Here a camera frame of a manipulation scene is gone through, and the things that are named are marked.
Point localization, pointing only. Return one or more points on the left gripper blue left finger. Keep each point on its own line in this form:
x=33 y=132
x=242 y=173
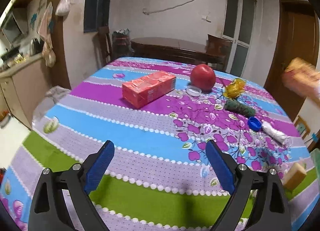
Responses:
x=95 y=166

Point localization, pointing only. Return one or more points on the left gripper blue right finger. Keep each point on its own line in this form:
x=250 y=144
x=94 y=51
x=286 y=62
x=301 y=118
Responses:
x=223 y=165

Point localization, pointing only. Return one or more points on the orange medicine box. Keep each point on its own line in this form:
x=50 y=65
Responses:
x=302 y=78

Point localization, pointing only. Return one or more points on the blue bottle cap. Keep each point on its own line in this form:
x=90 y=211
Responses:
x=254 y=124

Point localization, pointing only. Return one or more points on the green scouring pad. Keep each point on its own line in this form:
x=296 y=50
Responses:
x=237 y=107

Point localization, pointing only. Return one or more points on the yellow sponge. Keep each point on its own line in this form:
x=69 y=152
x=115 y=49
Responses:
x=294 y=176

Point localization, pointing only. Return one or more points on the yellow crumpled wrapper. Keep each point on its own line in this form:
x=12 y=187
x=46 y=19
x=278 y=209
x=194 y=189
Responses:
x=235 y=88

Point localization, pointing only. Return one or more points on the white bottle cap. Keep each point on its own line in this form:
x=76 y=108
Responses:
x=193 y=91

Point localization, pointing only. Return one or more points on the colourful striped tablecloth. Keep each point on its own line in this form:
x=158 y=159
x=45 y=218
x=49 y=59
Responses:
x=160 y=177

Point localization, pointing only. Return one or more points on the red juice carton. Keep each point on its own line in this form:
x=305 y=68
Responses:
x=146 y=89

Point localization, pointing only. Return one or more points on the red apple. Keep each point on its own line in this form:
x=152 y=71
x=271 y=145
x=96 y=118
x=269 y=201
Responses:
x=203 y=77

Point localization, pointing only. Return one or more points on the wooden kitchen cabinet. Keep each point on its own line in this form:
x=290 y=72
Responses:
x=24 y=86

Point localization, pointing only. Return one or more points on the dark wooden dining table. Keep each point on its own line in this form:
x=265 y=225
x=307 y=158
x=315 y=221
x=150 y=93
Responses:
x=175 y=50

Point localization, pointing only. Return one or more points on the dark wooden dining chair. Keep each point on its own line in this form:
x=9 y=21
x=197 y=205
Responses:
x=219 y=47

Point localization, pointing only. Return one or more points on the brown wooden door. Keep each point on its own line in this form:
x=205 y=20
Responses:
x=298 y=36

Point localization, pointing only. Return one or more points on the hanging plastic bag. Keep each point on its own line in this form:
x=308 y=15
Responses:
x=63 y=8

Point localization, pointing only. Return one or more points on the glass balcony door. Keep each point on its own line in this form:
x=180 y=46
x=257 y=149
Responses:
x=238 y=28

